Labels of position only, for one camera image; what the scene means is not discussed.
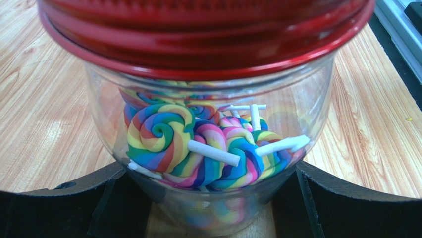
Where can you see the clear plastic jar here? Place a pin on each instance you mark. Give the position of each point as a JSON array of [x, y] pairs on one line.
[[211, 154]]

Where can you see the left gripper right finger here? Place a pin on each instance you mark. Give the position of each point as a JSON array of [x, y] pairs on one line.
[[316, 204]]

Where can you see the red jar lid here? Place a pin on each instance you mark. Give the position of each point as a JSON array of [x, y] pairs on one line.
[[202, 39]]

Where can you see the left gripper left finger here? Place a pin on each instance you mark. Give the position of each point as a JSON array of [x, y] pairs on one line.
[[106, 203]]

